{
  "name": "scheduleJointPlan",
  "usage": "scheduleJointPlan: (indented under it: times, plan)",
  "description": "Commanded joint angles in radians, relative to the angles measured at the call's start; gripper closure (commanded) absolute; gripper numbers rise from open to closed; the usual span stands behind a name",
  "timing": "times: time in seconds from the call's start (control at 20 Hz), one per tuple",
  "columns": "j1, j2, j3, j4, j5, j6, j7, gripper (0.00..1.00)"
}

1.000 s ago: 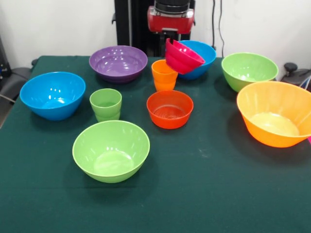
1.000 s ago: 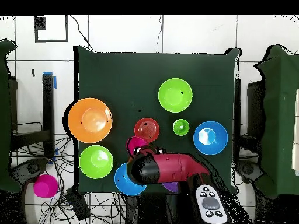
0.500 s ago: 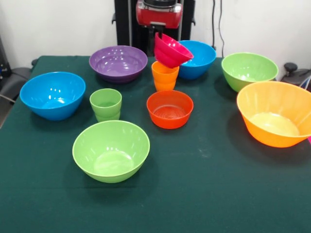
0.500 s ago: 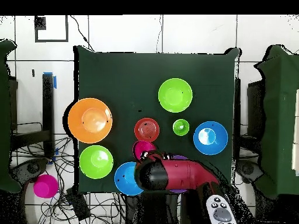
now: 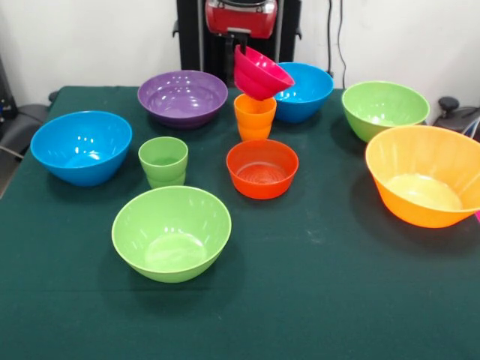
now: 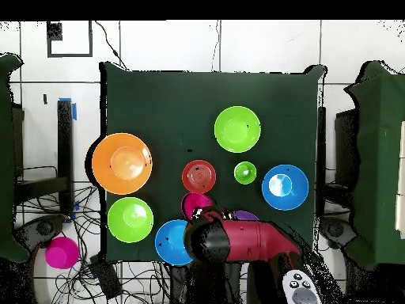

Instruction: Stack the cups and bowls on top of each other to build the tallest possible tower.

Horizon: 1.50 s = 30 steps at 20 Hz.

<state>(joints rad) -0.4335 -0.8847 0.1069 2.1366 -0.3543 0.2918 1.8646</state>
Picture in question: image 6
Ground pink plastic bowl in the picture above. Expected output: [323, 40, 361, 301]
[180, 192, 217, 222]

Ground red-orange plastic bowl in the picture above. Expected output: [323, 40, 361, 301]
[181, 159, 217, 195]

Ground blue plastic bowl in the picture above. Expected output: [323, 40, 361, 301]
[261, 164, 310, 211]
[154, 218, 195, 266]

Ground large orange plastic bowl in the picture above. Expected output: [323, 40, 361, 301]
[91, 132, 153, 196]

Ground purple plastic bowl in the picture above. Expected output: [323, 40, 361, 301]
[232, 210, 260, 222]

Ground green plastic cup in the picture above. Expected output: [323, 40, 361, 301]
[233, 161, 258, 185]

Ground green plastic bowl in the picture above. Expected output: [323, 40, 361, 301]
[214, 105, 263, 154]
[107, 196, 154, 244]

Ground black power brick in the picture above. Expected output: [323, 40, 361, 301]
[89, 253, 123, 300]

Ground dark grey chair base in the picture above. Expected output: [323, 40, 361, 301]
[318, 216, 358, 251]
[13, 214, 68, 253]

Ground dark green table cloth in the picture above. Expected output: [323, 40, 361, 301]
[100, 61, 326, 266]

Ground black cabinet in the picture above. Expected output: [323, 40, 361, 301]
[334, 108, 360, 191]

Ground pink plastic cup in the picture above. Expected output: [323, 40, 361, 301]
[44, 236, 80, 270]

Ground blue tape strip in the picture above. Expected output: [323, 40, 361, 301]
[58, 97, 78, 121]

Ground green cloth side table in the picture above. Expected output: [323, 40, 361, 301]
[343, 59, 405, 270]
[0, 52, 30, 264]

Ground white round stool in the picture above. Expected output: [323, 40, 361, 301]
[32, 246, 83, 304]

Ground black stand frame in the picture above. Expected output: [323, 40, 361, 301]
[316, 105, 327, 219]
[12, 99, 75, 216]

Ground tangled floor cables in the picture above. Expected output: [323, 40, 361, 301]
[15, 184, 172, 304]

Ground black floor cable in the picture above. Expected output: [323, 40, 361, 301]
[94, 20, 129, 70]
[210, 20, 221, 72]

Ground black square floor frame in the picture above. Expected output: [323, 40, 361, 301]
[46, 20, 93, 59]

